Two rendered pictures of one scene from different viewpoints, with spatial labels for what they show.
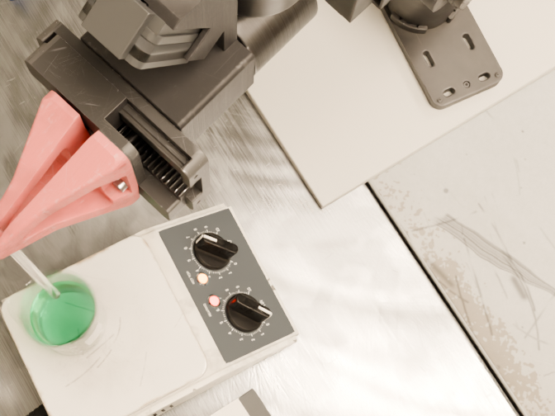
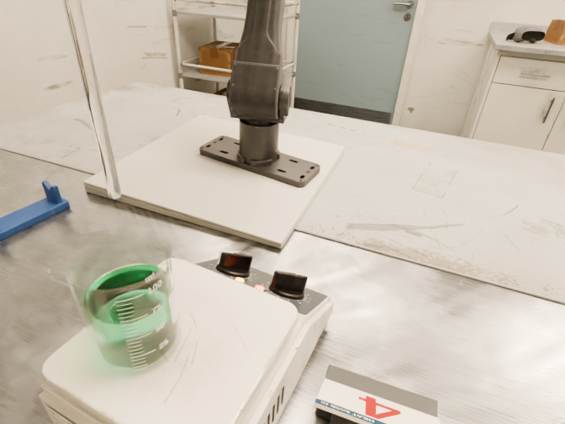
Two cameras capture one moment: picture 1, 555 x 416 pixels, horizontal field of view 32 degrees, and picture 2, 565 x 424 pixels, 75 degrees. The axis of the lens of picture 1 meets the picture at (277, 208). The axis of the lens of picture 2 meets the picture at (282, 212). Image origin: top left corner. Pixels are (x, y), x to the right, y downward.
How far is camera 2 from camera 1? 0.54 m
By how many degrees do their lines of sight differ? 44
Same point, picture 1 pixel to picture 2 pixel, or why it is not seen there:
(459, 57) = (294, 166)
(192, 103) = not seen: outside the picture
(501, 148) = (343, 193)
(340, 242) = (306, 257)
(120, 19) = not seen: outside the picture
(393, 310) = (367, 272)
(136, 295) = (194, 291)
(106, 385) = (213, 373)
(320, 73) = (231, 196)
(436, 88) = (295, 177)
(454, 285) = (383, 246)
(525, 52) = (319, 160)
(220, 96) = not seen: outside the picture
